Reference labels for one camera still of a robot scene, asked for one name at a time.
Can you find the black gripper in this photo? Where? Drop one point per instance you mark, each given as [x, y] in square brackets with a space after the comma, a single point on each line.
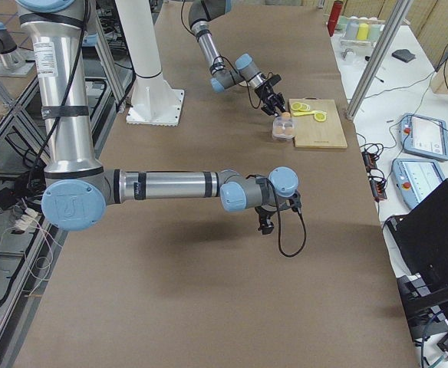
[264, 91]
[262, 216]

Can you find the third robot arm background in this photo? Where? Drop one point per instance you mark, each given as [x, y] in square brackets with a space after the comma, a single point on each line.
[14, 62]

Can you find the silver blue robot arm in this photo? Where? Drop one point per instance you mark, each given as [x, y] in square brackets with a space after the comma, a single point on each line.
[201, 13]
[78, 188]

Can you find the clear plastic egg box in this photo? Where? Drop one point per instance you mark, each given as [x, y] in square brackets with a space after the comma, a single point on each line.
[283, 123]

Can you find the yellow plastic knife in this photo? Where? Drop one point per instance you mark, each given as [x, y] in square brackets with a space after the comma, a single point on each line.
[300, 113]

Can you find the lemon slice near knife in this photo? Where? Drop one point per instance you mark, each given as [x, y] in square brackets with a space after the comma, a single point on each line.
[320, 116]

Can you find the wooden cutting board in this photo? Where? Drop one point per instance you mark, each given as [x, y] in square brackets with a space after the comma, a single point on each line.
[310, 133]

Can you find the red cylinder cup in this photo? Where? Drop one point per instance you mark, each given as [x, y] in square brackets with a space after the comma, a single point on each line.
[335, 13]

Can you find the grey cup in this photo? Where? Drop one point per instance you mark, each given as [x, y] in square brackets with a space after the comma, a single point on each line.
[351, 30]

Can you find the yellow cup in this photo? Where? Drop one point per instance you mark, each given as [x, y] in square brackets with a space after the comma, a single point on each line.
[363, 31]

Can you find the light blue cup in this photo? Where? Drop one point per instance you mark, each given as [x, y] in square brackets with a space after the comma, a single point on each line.
[374, 32]

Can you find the small black pad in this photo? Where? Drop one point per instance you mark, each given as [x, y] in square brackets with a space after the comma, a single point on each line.
[403, 55]

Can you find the blue teach pendant far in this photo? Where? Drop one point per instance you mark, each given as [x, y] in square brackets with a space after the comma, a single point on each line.
[424, 136]

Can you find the blue teach pendant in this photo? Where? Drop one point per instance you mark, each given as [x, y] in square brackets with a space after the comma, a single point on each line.
[424, 136]
[416, 179]

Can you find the blue teach pendant near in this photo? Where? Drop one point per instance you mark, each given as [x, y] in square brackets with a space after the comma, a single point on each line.
[416, 179]

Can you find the black monitor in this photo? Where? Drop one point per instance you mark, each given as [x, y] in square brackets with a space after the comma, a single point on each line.
[422, 237]

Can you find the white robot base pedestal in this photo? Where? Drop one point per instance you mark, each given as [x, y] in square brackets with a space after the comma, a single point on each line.
[153, 100]

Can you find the aluminium frame post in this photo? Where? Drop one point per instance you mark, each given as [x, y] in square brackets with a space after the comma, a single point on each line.
[387, 36]

